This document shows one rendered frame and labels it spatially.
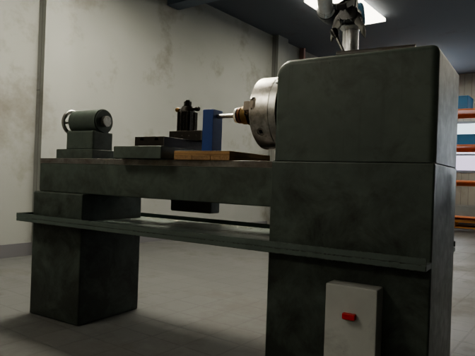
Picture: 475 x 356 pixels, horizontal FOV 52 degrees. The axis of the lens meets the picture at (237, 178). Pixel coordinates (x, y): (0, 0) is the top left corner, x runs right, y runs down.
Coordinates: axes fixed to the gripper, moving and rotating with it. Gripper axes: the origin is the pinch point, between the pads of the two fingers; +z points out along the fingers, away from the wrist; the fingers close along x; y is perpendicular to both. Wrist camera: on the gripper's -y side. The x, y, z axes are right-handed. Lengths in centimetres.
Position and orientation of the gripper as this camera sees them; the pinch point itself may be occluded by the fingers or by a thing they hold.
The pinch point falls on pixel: (347, 39)
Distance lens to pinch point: 222.6
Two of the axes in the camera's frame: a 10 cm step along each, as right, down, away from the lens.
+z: -0.4, 10.0, 0.0
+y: 5.3, 0.2, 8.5
